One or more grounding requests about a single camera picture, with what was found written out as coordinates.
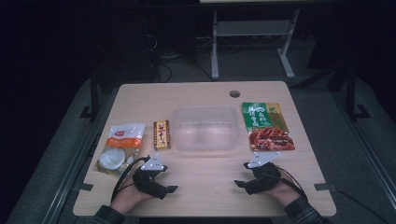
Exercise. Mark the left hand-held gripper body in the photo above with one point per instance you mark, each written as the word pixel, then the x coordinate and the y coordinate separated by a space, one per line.
pixel 152 164

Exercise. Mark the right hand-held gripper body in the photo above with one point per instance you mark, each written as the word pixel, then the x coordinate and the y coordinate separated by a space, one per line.
pixel 264 174

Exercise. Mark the narrow brown yellow packet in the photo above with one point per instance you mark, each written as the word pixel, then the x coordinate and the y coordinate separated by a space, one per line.
pixel 162 134

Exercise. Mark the white orange clear snack bag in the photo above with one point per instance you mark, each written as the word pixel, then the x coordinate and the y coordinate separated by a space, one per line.
pixel 124 140

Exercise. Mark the green red food packet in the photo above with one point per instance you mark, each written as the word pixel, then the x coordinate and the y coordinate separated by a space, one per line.
pixel 264 124

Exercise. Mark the clear plastic container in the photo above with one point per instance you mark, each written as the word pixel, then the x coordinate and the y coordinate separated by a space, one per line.
pixel 205 129

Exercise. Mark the person's right hand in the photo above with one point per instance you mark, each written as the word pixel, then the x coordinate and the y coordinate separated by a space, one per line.
pixel 284 190

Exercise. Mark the person's left hand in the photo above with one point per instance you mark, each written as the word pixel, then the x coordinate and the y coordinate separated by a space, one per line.
pixel 127 196

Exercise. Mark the grey tape piece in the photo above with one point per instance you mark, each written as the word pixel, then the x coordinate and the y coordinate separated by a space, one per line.
pixel 322 187
pixel 83 187

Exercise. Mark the round grey desk grommet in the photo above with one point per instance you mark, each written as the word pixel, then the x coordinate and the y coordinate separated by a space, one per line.
pixel 234 93

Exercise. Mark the black metal stand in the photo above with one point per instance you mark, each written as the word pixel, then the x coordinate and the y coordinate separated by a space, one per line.
pixel 94 99
pixel 351 96

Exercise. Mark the metal floor rail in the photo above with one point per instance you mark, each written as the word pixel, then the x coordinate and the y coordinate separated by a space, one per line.
pixel 370 157
pixel 59 183

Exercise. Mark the white metal stand frame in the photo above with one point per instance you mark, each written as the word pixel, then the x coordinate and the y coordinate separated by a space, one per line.
pixel 253 28

